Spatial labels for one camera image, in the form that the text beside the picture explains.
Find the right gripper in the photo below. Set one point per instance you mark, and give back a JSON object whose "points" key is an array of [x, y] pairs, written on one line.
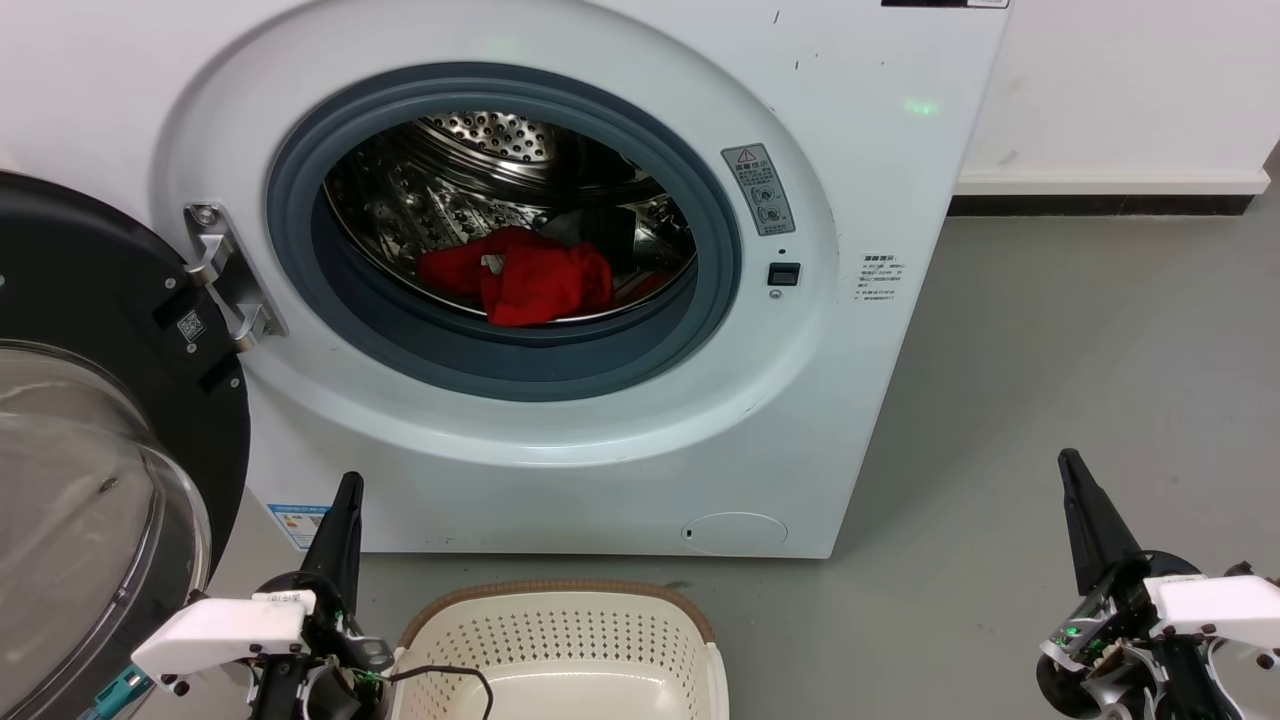
{"points": [[1110, 660]]}

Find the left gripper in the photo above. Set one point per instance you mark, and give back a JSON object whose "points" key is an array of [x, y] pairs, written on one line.
{"points": [[330, 680]]}

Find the red garment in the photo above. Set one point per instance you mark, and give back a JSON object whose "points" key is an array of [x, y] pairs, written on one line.
{"points": [[540, 285]]}

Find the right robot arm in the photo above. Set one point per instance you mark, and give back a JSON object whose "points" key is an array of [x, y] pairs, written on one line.
{"points": [[1245, 690]]}

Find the cream perforated laundry basket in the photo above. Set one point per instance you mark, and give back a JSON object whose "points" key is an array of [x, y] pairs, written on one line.
{"points": [[560, 640]]}

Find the stainless steel washing machine drum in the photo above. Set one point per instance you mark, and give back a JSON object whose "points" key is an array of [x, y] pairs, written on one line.
{"points": [[450, 190]]}

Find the black round washer door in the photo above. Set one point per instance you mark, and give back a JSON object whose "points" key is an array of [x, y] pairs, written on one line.
{"points": [[90, 260]]}

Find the dark garment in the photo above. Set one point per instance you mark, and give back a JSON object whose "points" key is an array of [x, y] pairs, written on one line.
{"points": [[600, 230]]}

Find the blue energy label sticker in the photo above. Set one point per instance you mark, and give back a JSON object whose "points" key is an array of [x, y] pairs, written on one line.
{"points": [[298, 525]]}

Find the grey rubber door gasket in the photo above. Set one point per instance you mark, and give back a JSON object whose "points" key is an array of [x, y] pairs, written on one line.
{"points": [[500, 370]]}

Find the small QR door sticker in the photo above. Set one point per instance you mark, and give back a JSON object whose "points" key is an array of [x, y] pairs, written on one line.
{"points": [[191, 326]]}

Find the white front-load washing machine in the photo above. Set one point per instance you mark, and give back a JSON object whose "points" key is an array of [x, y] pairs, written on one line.
{"points": [[850, 400]]}

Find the silver metal door hinge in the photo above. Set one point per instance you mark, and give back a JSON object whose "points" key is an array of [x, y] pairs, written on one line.
{"points": [[225, 270]]}

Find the white and black baseboard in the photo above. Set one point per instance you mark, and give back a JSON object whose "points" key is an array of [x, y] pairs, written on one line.
{"points": [[1100, 190]]}

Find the round white filter cover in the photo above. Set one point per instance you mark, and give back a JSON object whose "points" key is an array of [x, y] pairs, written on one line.
{"points": [[735, 534]]}

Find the grey warning label sticker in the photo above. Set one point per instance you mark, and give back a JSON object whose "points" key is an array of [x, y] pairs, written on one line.
{"points": [[758, 190]]}

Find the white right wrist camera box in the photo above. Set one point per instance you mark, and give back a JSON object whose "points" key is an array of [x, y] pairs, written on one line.
{"points": [[1215, 605]]}

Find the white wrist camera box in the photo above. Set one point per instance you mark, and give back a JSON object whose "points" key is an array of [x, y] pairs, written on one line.
{"points": [[220, 630], [1215, 605]]}

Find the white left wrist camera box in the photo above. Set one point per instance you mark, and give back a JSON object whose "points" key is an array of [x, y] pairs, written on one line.
{"points": [[220, 630]]}

